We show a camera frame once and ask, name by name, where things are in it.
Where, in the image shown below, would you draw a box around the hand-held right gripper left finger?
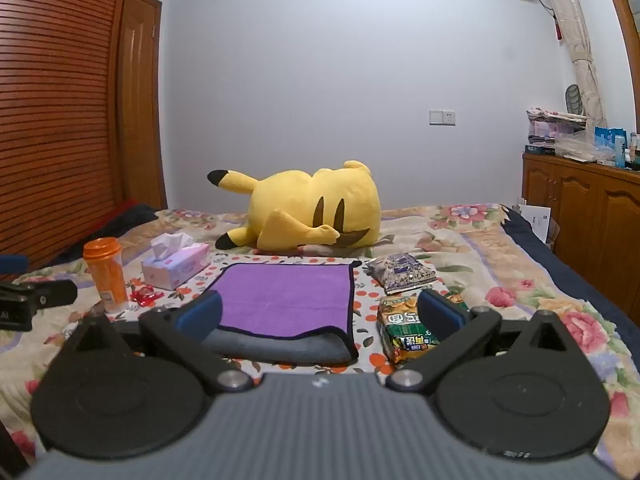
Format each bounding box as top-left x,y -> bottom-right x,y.
65,290 -> 255,394

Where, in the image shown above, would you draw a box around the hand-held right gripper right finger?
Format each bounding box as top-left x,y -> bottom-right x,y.
387,289 -> 576,395

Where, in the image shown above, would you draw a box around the purple and grey towel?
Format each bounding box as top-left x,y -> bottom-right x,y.
197,262 -> 360,365

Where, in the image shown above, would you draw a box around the green snack packet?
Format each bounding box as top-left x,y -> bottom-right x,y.
376,290 -> 468,365

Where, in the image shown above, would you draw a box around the pink tissue box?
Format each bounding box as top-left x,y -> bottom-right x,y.
141,232 -> 211,291

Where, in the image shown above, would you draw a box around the orange plastic bottle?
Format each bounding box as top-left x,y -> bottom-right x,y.
82,237 -> 130,314

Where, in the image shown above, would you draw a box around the purple seed snack packet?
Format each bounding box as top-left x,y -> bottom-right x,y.
365,252 -> 437,296

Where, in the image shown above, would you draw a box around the red candy wrappers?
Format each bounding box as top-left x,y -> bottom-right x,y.
129,285 -> 158,307

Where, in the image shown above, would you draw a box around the dark cloth with red trim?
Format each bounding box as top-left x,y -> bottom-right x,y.
50,199 -> 158,266

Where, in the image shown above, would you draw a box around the white cardboard box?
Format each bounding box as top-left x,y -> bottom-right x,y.
517,199 -> 553,251

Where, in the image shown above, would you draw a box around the dark blue bed sheet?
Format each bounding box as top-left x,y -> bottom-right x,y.
501,205 -> 640,331

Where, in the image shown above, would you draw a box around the yellow plush toy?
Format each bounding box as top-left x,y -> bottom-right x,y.
207,160 -> 382,252

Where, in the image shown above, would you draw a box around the wooden louvred wardrobe door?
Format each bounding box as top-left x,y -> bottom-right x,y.
0,0 -> 138,281

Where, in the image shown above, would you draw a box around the wooden cabinet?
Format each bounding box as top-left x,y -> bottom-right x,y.
521,152 -> 640,306

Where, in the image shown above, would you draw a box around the clear plastic bag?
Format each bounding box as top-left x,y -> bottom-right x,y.
552,130 -> 601,163

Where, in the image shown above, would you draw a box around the clutter on cabinet top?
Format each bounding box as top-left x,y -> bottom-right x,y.
526,107 -> 587,140

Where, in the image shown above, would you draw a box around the blue and white boxes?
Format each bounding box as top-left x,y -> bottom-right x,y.
594,126 -> 629,167

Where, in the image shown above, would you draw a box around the small dark fan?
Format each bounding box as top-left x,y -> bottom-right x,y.
565,84 -> 584,117

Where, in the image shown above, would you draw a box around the beige curtain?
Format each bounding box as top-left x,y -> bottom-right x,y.
530,0 -> 608,128

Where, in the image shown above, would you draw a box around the wooden window frame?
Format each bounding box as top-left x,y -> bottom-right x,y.
597,0 -> 640,68

